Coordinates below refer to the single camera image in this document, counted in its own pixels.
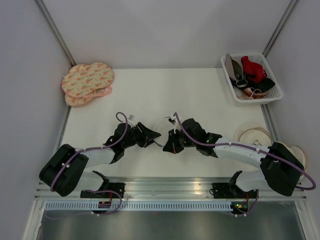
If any aluminium frame post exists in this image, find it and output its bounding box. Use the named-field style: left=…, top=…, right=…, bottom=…
left=262, top=0, right=300, bottom=58
left=33, top=0, right=76, bottom=67

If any white mesh laundry bag blue zipper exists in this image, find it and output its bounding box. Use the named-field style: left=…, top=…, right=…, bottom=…
left=152, top=116, right=181, bottom=148

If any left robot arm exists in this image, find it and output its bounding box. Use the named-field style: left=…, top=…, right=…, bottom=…
left=39, top=122, right=162, bottom=197

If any white slotted cable duct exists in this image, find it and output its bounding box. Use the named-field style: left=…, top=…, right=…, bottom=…
left=45, top=200, right=232, bottom=212

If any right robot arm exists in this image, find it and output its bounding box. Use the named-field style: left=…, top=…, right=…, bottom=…
left=157, top=117, right=304, bottom=198

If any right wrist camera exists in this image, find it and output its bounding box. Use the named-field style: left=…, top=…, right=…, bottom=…
left=168, top=115, right=177, bottom=125

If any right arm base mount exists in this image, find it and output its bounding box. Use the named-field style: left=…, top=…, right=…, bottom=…
left=209, top=182, right=258, bottom=200

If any floral laundry bag bottom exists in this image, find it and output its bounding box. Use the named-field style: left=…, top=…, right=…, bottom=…
left=64, top=86, right=113, bottom=107

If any aluminium mounting rail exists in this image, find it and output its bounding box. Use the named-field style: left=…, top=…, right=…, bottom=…
left=34, top=177, right=307, bottom=202

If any cream laundry bag right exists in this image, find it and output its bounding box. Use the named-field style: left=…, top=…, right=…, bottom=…
left=285, top=145, right=307, bottom=171

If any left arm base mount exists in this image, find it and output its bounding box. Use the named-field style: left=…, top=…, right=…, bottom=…
left=80, top=182, right=126, bottom=199

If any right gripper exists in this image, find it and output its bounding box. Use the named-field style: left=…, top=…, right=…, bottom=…
left=163, top=127, right=198, bottom=154

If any white plastic basket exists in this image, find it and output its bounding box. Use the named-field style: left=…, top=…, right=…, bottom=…
left=220, top=53, right=283, bottom=105

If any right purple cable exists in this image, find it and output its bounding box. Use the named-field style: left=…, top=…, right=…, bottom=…
left=172, top=111, right=317, bottom=192

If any floral laundry bag top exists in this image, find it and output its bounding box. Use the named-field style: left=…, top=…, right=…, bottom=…
left=61, top=62, right=115, bottom=99

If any red bra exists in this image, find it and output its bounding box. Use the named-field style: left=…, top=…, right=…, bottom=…
left=240, top=56, right=267, bottom=83

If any beige grey bra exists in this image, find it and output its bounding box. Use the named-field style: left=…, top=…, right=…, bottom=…
left=225, top=53, right=244, bottom=82

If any left aluminium frame post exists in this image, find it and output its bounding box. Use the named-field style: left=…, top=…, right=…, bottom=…
left=33, top=0, right=76, bottom=67

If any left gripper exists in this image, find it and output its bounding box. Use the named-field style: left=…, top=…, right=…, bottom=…
left=122, top=121, right=161, bottom=149

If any floral laundry bag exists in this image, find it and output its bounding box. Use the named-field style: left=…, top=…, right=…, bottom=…
left=64, top=86, right=113, bottom=107
left=61, top=62, right=115, bottom=99

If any right aluminium frame post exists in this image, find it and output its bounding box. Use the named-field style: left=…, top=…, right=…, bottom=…
left=262, top=0, right=300, bottom=58

